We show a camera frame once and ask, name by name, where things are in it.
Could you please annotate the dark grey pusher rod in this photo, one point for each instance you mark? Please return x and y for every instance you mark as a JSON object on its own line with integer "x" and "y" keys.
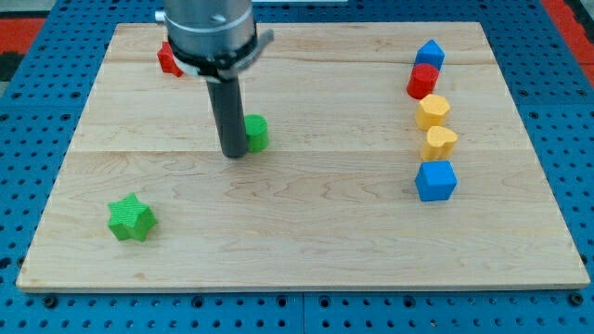
{"x": 227, "y": 107}

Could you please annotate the green cylinder block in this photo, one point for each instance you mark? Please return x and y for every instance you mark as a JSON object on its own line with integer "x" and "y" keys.
{"x": 256, "y": 132}

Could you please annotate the wooden board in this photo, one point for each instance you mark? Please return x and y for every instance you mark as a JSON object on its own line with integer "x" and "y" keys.
{"x": 331, "y": 204}

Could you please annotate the red star block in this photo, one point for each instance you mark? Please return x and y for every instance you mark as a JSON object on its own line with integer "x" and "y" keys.
{"x": 166, "y": 60}

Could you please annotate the green star block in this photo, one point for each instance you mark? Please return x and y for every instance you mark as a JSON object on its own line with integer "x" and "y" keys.
{"x": 130, "y": 218}

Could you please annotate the red cylinder block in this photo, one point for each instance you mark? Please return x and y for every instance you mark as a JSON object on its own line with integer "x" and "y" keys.
{"x": 422, "y": 80}

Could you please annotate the yellow hexagon block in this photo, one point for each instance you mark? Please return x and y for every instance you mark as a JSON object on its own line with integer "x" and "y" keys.
{"x": 432, "y": 111}

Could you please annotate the blue pentagon block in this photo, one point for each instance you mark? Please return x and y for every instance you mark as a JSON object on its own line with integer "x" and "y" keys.
{"x": 430, "y": 53}

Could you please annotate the yellow heart block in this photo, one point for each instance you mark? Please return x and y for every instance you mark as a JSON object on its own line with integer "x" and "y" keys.
{"x": 439, "y": 144}

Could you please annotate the blue cube block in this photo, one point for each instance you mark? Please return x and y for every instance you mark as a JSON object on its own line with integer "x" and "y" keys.
{"x": 436, "y": 180}

